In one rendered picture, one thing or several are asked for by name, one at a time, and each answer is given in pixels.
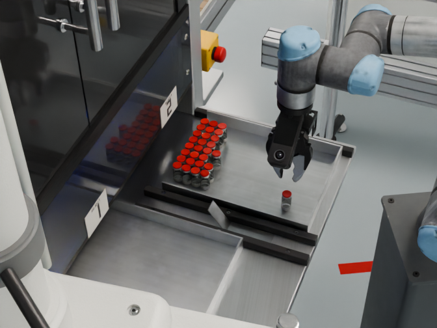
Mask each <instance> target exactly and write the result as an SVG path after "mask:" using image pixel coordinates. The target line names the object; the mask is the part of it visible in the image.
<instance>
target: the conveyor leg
mask: <svg viewBox="0 0 437 328"><path fill-rule="evenodd" d="M348 5H349V0H333V3H332V16H331V23H330V35H329V42H328V45H329V46H334V47H337V48H339V47H340V45H341V43H342V41H343V39H344V37H345V28H346V21H347V11H348ZM337 98H338V90H337V89H332V88H329V87H324V93H323V105H322V112H321V125H320V131H319V136H320V137H323V138H325V139H330V140H332V138H333V132H334V121H335V115H336V104H337Z"/></svg>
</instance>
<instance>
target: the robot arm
mask: <svg viewBox="0 0 437 328"><path fill-rule="evenodd" d="M380 54H386V55H403V56H413V57H430V58H437V18H436V17H423V16H398V15H392V13H391V12H390V11H389V10H388V9H387V8H386V7H383V6H381V5H379V4H370V5H366V6H364V7H363V8H361V9H360V11H359V12H358V13H357V15H356V16H355V17H354V18H353V20H352V21H351V25H350V27H349V30H348V31H347V34H346V35H345V37H344V39H343V41H342V43H341V45H340V47H339V48H337V47H334V46H329V45H326V44H321V40H320V36H319V33H318V32H317V31H316V30H313V29H312V28H311V27H308V26H305V25H296V26H292V27H289V28H287V29H286V30H285V31H284V32H283V33H282V34H281V36H280V43H279V50H278V52H277V56H278V73H277V80H276V81H275V82H274V84H275V85H277V91H276V97H277V106H278V108H279V110H280V114H279V116H278V118H277V119H276V123H275V124H276V126H275V127H273V128H272V130H271V132H273V133H269V135H268V140H267V143H266V151H267V155H268V157H267V161H268V162H269V164H270V166H272V167H273V169H274V171H275V172H276V174H277V175H278V177H279V178H282V176H283V171H284V170H283V169H289V168H290V167H291V164H292V162H293V164H294V169H293V174H294V175H293V177H292V179H293V181H294V182H297V181H299V180H300V179H301V178H302V175H303V174H304V172H305V170H306V169H307V167H308V165H309V163H310V161H311V159H312V156H313V148H312V147H311V143H308V141H309V136H308V135H309V134H310V131H311V129H312V133H311V136H312V137H313V135H314V133H315V131H316V127H317V114H318V111H314V110H312V107H313V102H314V100H315V91H316V85H321V86H324V87H329V88H332V89H337V90H342V91H345V92H349V93H350V94H359V95H362V96H374V95H375V94H376V93H377V90H378V88H379V86H380V82H381V80H382V75H383V71H384V60H383V59H382V58H380V57H379V56H380ZM312 113H313V114H314V116H313V117H312V116H311V115H309V114H312ZM314 124H315V127H314ZM416 232H417V244H418V246H419V248H420V250H421V252H422V253H423V254H424V255H425V256H427V257H428V258H430V259H431V260H433V261H434V262H437V177H436V180H435V183H434V187H433V189H432V193H431V196H430V199H429V203H428V204H427V206H426V207H425V208H424V209H423V210H422V211H421V213H420V215H419V217H418V219H417V225H416Z"/></svg>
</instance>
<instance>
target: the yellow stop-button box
mask: <svg viewBox="0 0 437 328"><path fill-rule="evenodd" d="M218 46H219V35H218V34H217V33H212V32H209V31H204V30H201V49H202V71H205V72H208V71H210V69H211V67H212V66H213V64H214V63H215V61H214V53H215V50H216V48H217V47H218Z"/></svg>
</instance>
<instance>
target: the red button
mask: <svg viewBox="0 0 437 328"><path fill-rule="evenodd" d="M225 58H226V48H224V47H222V46H218V47H217V48H216V50H215V53H214V61H215V62H219V63H222V62H224V60H225Z"/></svg>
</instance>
